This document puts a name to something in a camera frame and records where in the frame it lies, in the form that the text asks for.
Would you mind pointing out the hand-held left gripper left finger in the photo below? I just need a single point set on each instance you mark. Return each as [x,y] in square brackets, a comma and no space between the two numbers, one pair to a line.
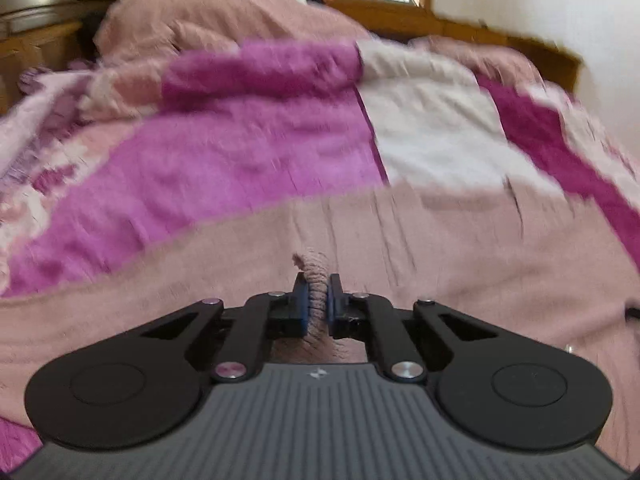
[300,306]

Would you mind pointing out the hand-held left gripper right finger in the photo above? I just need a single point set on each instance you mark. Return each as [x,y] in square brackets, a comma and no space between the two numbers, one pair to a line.
[332,307]

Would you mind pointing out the pink knitted sweater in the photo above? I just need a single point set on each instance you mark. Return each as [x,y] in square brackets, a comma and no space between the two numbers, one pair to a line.
[450,260]

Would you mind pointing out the pink magenta patchwork blanket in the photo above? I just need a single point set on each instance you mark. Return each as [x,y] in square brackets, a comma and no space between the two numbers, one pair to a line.
[225,160]

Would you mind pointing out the wooden headboard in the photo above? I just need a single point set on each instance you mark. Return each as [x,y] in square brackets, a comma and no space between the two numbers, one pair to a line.
[450,27]

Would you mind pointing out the pink duvet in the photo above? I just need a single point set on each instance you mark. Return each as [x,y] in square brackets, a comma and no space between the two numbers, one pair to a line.
[200,10]

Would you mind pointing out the wooden bedside cabinet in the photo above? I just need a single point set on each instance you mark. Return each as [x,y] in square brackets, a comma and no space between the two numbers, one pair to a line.
[40,30]

